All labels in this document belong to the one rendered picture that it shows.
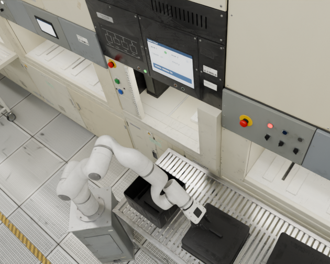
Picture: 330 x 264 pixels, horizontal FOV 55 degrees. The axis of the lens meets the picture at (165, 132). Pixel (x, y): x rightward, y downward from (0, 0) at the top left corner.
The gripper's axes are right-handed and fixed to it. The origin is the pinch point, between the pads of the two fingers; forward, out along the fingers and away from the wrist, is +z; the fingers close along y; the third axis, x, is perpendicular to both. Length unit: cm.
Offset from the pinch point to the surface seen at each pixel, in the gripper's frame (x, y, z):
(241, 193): 9.5, 35.0, 16.0
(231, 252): -7.2, -3.5, 18.6
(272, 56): -67, 40, -58
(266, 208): -3.0, 34.3, 28.5
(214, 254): -2.4, -9.4, 13.8
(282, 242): -32.0, 9.9, 21.9
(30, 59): 168, 49, -153
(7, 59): 188, 39, -169
